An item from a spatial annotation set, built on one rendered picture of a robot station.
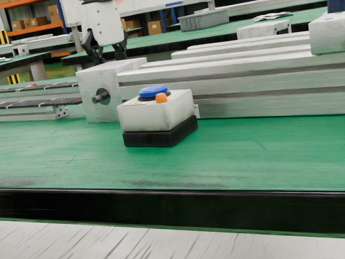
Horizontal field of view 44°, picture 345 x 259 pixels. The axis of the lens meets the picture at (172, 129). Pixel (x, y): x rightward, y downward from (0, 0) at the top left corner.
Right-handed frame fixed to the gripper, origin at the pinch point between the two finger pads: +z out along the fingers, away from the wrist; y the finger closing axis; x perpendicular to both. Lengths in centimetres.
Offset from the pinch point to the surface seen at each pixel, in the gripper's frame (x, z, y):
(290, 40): 44.0, -1.8, 4.9
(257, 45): 38.0, -1.5, 5.0
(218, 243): 7, 62, -25
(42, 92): -22.9, 4.3, 2.0
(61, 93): -16.9, 5.2, 1.3
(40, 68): -213, 18, -175
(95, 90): 14.3, 0.5, 24.0
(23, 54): -230, 5, -177
